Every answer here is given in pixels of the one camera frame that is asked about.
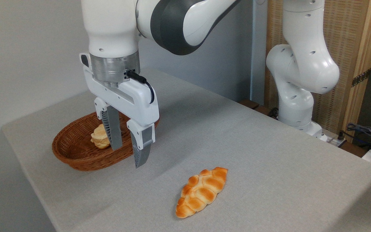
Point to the brown wicker basket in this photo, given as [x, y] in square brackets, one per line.
[76, 151]

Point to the black screen hinge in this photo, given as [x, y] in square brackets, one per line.
[361, 77]

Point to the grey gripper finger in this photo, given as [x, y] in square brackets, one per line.
[114, 132]
[142, 146]

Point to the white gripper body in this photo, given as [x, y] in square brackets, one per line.
[134, 100]

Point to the pale cream puff bread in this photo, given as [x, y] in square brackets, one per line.
[99, 138]

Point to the golden braided bread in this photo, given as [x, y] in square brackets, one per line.
[201, 192]

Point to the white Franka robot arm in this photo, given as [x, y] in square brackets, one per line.
[111, 25]

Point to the wooden woven folding screen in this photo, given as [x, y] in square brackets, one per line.
[343, 32]

